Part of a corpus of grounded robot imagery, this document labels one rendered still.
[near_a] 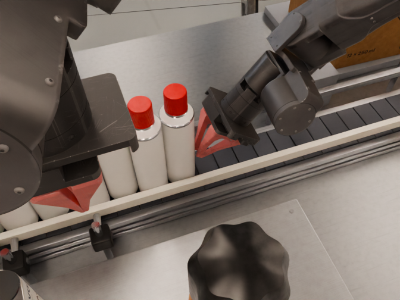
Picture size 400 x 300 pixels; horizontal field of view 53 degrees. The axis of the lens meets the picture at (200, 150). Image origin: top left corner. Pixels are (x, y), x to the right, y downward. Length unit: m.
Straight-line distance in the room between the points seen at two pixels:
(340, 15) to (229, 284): 0.36
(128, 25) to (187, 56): 1.58
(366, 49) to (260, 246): 0.73
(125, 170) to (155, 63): 0.42
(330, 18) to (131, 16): 2.16
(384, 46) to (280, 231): 0.54
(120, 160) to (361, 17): 0.37
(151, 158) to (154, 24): 2.00
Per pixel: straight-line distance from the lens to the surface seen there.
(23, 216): 0.67
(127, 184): 0.65
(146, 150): 0.58
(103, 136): 0.25
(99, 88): 0.28
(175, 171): 0.66
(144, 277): 0.63
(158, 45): 1.04
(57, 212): 0.68
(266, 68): 0.58
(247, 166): 0.68
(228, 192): 0.71
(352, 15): 0.54
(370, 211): 0.79
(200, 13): 2.62
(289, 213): 0.69
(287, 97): 0.53
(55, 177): 0.25
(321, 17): 0.55
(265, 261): 0.32
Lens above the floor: 1.47
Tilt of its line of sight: 53 degrees down
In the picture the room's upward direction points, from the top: straight up
